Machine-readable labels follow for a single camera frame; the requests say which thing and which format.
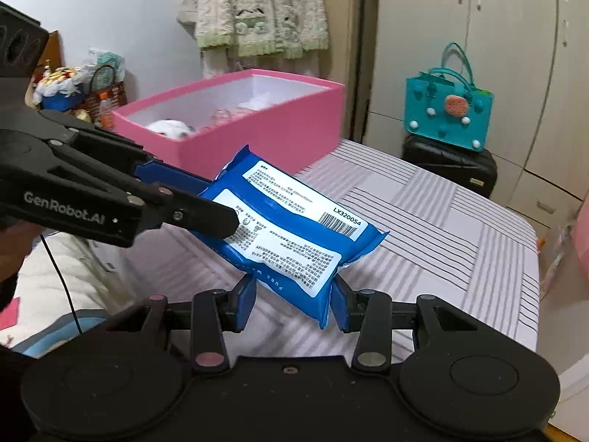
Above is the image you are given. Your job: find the pink storage box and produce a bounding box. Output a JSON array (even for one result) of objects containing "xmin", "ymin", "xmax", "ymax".
[{"xmin": 112, "ymin": 69, "xmax": 346, "ymax": 180}]

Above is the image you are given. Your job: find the white round plush toy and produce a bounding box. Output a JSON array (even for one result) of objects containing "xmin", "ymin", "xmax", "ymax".
[{"xmin": 147, "ymin": 119, "xmax": 196, "ymax": 141}]

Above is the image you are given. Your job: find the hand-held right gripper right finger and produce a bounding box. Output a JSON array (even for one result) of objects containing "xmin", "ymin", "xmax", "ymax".
[{"xmin": 331, "ymin": 276, "xmax": 482, "ymax": 373}]

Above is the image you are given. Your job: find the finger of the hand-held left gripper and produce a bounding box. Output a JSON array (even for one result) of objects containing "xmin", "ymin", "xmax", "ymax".
[
  {"xmin": 48, "ymin": 144, "xmax": 241, "ymax": 240},
  {"xmin": 39, "ymin": 110, "xmax": 213, "ymax": 195}
]

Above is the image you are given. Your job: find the cream knitted cardigan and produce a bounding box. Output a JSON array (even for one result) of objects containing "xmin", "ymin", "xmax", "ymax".
[{"xmin": 193, "ymin": 0, "xmax": 332, "ymax": 79}]

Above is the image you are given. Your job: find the black suitcase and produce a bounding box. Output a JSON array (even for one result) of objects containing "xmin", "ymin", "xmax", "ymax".
[{"xmin": 402, "ymin": 136, "xmax": 498, "ymax": 199}]

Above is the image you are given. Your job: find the striped tablecloth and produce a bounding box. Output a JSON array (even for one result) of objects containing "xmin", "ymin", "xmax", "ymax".
[{"xmin": 87, "ymin": 138, "xmax": 539, "ymax": 364}]

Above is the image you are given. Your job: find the blue wet wipes pack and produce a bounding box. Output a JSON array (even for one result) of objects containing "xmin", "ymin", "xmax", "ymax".
[{"xmin": 198, "ymin": 145, "xmax": 391, "ymax": 330}]

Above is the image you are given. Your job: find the teal tote bag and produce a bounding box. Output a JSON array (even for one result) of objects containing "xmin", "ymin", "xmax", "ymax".
[{"xmin": 404, "ymin": 42, "xmax": 495, "ymax": 152}]

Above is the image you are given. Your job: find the basket of clutter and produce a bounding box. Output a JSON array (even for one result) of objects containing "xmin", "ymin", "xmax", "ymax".
[{"xmin": 32, "ymin": 67, "xmax": 88, "ymax": 112}]

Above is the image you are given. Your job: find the orange drink bottle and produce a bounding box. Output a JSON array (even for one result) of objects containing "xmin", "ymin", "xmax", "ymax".
[{"xmin": 96, "ymin": 92, "xmax": 116, "ymax": 130}]

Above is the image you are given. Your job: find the woven handbag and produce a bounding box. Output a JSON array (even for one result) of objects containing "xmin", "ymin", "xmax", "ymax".
[{"xmin": 85, "ymin": 65, "xmax": 127, "ymax": 116}]

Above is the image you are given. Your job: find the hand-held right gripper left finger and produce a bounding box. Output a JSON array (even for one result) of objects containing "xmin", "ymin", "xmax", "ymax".
[{"xmin": 103, "ymin": 276, "xmax": 257, "ymax": 375}]

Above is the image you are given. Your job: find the pink paper bag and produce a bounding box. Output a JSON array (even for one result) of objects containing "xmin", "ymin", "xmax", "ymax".
[{"xmin": 571, "ymin": 198, "xmax": 589, "ymax": 277}]

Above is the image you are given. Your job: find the beige wardrobe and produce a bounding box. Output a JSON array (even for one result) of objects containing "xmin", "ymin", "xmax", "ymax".
[{"xmin": 368, "ymin": 0, "xmax": 589, "ymax": 226}]

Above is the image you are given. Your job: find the black cable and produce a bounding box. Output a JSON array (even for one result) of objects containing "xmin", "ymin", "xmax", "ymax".
[{"xmin": 40, "ymin": 234, "xmax": 84, "ymax": 333}]

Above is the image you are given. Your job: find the white bedding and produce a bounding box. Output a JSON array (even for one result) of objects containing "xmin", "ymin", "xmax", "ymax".
[{"xmin": 18, "ymin": 230, "xmax": 143, "ymax": 332}]

